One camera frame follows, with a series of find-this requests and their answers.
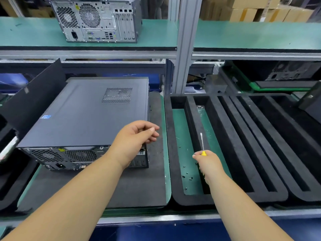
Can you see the person's right hand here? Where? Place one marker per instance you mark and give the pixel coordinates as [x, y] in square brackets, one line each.
[210, 165]

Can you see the person's left hand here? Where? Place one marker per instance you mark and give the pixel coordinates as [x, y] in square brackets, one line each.
[130, 143]

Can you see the grey computer case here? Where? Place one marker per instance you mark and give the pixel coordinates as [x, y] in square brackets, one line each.
[85, 113]

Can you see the person's left forearm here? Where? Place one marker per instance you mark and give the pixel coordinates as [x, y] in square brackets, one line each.
[70, 203]

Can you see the person's right forearm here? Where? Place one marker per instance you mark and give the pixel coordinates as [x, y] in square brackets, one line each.
[245, 213]

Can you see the dark grey computer box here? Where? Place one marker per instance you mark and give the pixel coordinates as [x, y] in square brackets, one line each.
[313, 102]

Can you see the silver backed desktop computer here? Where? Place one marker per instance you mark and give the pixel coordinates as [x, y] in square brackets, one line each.
[95, 17]

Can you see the empty black foam tray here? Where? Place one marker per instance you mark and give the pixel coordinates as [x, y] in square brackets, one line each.
[225, 197]
[301, 192]

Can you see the black upright side panel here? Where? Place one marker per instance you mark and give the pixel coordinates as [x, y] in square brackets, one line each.
[30, 102]

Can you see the black foam tray with boards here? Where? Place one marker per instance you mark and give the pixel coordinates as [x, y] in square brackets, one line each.
[10, 188]

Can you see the green upper shelf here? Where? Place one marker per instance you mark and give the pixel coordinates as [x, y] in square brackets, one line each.
[240, 35]

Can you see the stack of cardboard boxes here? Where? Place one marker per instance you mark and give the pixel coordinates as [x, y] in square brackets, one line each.
[251, 7]

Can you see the aluminium frame post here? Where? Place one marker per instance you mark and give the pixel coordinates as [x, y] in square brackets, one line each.
[174, 7]
[185, 47]

